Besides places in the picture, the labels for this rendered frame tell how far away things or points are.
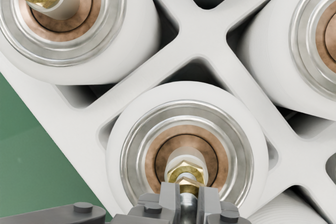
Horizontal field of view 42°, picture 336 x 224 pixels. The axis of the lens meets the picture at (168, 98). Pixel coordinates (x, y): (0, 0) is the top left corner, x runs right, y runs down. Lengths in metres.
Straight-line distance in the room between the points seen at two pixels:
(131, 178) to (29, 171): 0.30
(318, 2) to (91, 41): 0.13
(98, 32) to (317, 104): 0.13
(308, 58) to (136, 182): 0.12
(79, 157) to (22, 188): 0.22
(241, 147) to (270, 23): 0.07
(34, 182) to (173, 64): 0.28
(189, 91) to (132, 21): 0.05
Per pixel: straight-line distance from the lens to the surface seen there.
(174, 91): 0.25
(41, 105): 0.34
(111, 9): 0.25
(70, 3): 0.24
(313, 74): 0.26
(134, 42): 0.26
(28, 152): 0.54
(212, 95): 0.25
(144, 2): 0.26
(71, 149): 0.33
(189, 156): 0.22
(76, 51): 0.25
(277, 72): 0.26
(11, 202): 0.56
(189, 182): 0.17
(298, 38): 0.25
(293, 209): 0.35
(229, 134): 0.25
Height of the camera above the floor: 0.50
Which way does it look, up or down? 87 degrees down
